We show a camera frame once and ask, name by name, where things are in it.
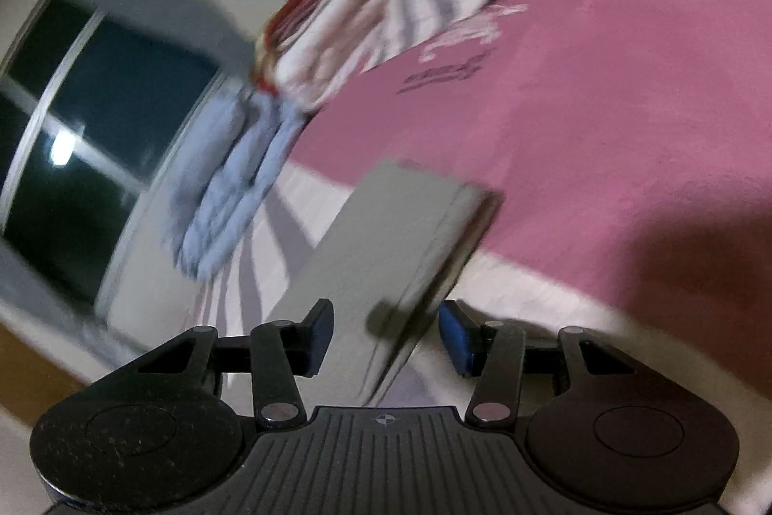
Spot grey pants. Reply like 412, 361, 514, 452
271, 162, 502, 408

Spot folded light blue duvet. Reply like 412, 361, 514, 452
164, 83, 306, 282

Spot brown wooden door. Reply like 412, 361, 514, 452
0, 325, 85, 428

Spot left grey curtain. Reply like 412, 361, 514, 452
1, 240, 144, 369

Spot striped bed sheet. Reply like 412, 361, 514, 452
180, 0, 772, 515

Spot folded white pink blanket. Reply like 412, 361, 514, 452
274, 0, 386, 112

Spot window with white frame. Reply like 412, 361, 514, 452
1, 0, 220, 312

